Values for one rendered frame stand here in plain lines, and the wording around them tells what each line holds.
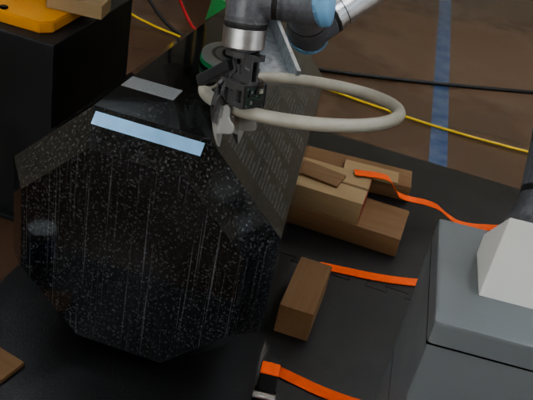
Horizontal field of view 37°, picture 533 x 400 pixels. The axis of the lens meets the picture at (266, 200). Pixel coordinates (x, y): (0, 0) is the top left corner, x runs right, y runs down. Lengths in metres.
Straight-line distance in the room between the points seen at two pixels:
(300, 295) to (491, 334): 1.19
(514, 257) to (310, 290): 1.21
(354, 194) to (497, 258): 1.60
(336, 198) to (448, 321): 1.61
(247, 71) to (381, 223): 1.73
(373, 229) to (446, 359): 1.59
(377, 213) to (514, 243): 1.71
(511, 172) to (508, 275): 2.55
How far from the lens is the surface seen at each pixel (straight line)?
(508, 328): 1.71
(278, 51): 2.27
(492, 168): 4.24
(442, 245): 1.88
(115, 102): 2.25
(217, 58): 2.52
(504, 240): 1.69
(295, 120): 1.67
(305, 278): 2.84
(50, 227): 2.38
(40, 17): 2.89
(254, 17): 1.66
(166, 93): 2.33
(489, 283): 1.75
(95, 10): 2.91
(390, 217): 3.36
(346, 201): 3.21
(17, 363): 2.57
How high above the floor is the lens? 1.84
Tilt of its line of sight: 32 degrees down
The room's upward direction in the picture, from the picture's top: 12 degrees clockwise
